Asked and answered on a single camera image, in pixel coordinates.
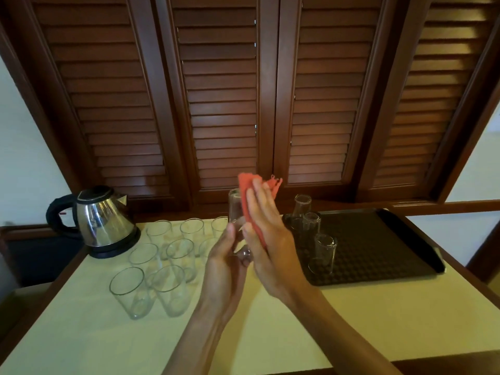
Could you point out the person's left hand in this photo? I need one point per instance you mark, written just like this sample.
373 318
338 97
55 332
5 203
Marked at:
222 281

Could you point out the person's right hand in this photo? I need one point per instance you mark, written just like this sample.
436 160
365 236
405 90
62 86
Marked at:
281 265

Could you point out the group of clear glasses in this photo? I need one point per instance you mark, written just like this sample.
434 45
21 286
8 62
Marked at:
164 285

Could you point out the red cloth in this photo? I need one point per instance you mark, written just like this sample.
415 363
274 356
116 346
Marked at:
246 187

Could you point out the dark brown textured tray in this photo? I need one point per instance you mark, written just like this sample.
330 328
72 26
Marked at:
371 246

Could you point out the steel electric kettle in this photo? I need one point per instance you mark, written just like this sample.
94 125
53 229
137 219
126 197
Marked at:
101 222
117 249

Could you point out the brown louvered wooden shutter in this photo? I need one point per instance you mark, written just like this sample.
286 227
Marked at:
431 93
107 93
328 93
222 93

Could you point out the white paper notice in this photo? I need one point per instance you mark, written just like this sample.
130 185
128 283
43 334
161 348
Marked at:
496 121

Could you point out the brown wooden wall rail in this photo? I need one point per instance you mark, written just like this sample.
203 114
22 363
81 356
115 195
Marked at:
449 207

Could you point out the brown wooden door frame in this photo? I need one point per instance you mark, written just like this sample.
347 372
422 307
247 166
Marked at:
486 255

